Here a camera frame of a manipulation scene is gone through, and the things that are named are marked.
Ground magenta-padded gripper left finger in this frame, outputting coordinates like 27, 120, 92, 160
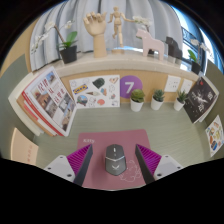
43, 143, 94, 187

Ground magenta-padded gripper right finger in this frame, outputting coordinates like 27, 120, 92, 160
134, 143, 184, 185

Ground grey computer mouse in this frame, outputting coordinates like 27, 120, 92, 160
104, 143, 128, 177

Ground dark pink mouse pad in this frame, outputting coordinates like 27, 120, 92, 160
76, 129, 161, 191

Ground beige card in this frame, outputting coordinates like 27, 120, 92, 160
10, 127, 40, 167

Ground red-edged photo magazine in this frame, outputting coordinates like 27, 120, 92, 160
21, 65, 78, 138

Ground large colourful sticker sheet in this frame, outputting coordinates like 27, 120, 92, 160
204, 114, 224, 158

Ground white sticker sheet, small drawings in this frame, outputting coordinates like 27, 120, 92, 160
68, 74, 121, 110

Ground round purple number sign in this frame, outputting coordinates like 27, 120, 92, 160
119, 75, 144, 99

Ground black-covered book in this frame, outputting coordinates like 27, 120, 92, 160
182, 76, 219, 124

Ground white book behind magazine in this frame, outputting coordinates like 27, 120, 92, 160
8, 71, 44, 136

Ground green felt partition panel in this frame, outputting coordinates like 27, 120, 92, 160
203, 59, 224, 134
0, 53, 34, 158

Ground small white orchid, black pot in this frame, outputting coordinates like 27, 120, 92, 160
30, 20, 79, 65

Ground dark grey horse figure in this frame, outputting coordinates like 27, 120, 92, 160
164, 36, 184, 64

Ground pink horse figure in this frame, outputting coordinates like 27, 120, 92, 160
135, 28, 166, 61

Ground wooden hand model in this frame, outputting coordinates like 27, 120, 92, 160
82, 11, 108, 59

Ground wooden artist mannequin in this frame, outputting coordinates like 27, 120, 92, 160
107, 5, 134, 54

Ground white orchid behind horses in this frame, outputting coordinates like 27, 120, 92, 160
132, 14, 154, 34

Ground light grey curtain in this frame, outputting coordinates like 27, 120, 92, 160
29, 0, 181, 56

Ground white wall socket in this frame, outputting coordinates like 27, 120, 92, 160
180, 78, 194, 95
164, 74, 182, 93

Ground window with dark frame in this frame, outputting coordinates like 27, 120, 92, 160
169, 4, 218, 68

